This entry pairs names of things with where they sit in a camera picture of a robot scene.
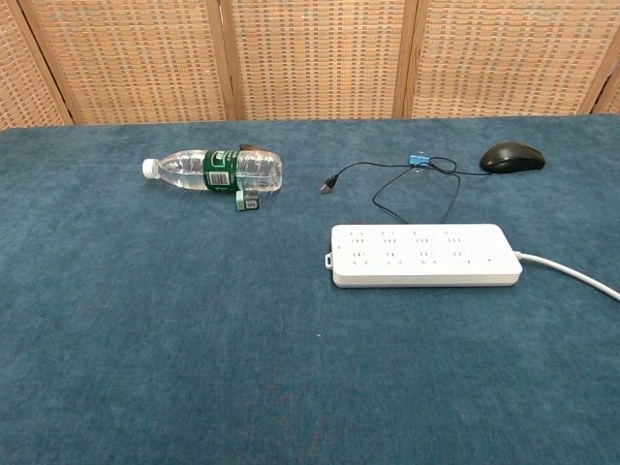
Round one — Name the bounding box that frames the white power cable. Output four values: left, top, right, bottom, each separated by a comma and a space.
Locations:
512, 250, 620, 303

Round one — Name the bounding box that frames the small green white box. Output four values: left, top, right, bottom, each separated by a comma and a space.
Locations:
234, 189, 261, 213

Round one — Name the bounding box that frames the black mouse usb cable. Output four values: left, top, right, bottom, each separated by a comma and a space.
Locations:
318, 155, 491, 226

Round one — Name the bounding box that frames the woven wooden folding screen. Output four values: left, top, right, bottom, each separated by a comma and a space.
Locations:
0, 0, 620, 132

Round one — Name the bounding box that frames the blue table cloth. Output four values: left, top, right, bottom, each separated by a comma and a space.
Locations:
0, 112, 620, 465

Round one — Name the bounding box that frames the black computer mouse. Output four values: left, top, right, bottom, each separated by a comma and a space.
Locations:
479, 140, 546, 174

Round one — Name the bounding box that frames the white power strip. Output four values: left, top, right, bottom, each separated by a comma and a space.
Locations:
325, 223, 524, 290

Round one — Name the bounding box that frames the clear plastic water bottle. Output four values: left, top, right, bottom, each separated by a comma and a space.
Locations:
141, 147, 284, 195

